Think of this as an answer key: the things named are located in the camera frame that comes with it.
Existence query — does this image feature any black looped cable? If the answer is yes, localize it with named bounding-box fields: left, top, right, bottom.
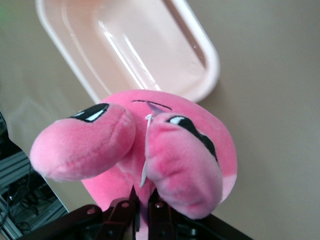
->
left=4, top=162, right=41, bottom=226

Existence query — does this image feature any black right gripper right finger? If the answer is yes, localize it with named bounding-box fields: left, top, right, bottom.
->
left=147, top=189, right=255, bottom=240

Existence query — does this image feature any pale pink plastic box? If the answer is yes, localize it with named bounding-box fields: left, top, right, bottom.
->
left=34, top=0, right=221, bottom=105

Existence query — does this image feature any pink plush toy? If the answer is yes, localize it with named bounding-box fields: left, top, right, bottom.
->
left=29, top=89, right=238, bottom=240

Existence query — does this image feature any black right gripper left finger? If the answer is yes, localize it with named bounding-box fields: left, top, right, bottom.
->
left=29, top=184, right=141, bottom=240

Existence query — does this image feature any aluminium frame profile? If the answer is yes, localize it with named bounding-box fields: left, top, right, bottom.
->
left=0, top=147, right=70, bottom=237

